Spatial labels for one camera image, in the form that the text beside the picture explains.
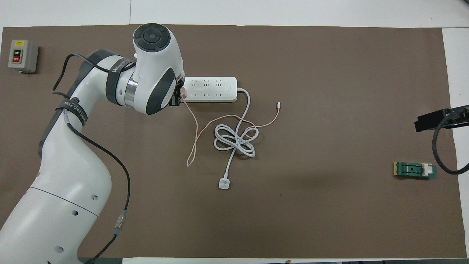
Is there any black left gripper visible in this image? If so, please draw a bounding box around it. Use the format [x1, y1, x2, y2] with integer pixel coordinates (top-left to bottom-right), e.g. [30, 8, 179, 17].
[169, 82, 185, 107]

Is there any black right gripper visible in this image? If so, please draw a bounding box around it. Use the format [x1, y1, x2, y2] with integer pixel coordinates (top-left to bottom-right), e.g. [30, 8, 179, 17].
[414, 104, 469, 133]

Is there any pink charging cable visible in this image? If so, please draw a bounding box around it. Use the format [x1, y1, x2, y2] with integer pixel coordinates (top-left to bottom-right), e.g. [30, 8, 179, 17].
[186, 98, 282, 167]

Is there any white power strip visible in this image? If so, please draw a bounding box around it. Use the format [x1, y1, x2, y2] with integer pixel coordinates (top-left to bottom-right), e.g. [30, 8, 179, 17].
[182, 76, 238, 103]

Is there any brown table mat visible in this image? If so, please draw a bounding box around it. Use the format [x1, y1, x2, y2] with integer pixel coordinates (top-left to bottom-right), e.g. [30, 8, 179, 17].
[0, 24, 468, 259]

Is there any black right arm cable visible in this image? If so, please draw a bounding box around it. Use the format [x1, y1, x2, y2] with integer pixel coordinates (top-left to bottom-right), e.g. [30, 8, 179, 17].
[432, 106, 469, 175]

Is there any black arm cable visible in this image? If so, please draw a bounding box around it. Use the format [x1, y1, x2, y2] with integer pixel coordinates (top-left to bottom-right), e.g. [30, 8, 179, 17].
[52, 54, 137, 264]
[432, 106, 469, 175]

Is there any green knife switch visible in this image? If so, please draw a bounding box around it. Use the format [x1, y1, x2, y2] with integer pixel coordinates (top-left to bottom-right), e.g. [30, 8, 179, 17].
[394, 161, 437, 180]

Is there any white power cord with plug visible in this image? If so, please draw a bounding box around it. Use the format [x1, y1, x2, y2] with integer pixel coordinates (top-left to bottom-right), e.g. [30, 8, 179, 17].
[214, 87, 260, 190]

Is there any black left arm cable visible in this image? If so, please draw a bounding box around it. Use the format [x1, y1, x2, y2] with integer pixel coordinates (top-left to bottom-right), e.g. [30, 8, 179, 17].
[52, 54, 137, 264]

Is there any grey on-off switch box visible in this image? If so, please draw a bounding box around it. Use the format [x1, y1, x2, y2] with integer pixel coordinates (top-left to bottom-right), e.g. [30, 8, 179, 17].
[8, 39, 39, 74]

